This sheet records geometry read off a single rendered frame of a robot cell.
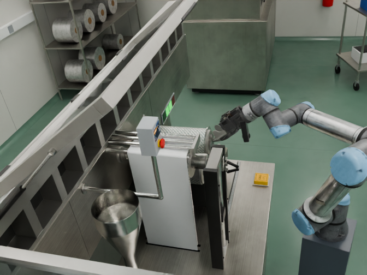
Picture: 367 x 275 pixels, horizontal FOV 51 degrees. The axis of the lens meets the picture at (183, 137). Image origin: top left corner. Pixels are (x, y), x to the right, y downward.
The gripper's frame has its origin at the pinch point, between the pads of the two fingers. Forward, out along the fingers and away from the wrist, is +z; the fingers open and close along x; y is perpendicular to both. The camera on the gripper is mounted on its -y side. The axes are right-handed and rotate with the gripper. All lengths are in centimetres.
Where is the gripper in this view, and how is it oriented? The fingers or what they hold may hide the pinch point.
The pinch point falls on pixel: (216, 139)
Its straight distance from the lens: 178.6
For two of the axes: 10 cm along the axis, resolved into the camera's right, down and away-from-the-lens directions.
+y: -6.9, -6.7, -2.6
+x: -2.6, 5.7, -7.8
